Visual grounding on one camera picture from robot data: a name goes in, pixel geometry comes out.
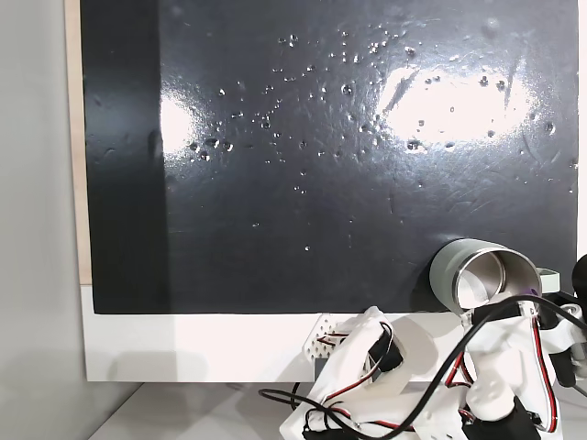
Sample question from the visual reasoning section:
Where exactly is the light wooden board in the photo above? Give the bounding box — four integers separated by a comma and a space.
63, 0, 94, 286

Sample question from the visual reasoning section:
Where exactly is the black camera cable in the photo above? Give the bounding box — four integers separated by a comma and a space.
258, 295, 587, 435

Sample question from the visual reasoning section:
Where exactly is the red white servo wire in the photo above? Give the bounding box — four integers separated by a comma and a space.
526, 309, 559, 435

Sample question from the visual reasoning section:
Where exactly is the grey steel-lined mug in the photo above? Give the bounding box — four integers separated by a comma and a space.
428, 237, 561, 318

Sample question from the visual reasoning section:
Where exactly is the black rubber mat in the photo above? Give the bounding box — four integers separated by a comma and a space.
80, 0, 578, 316

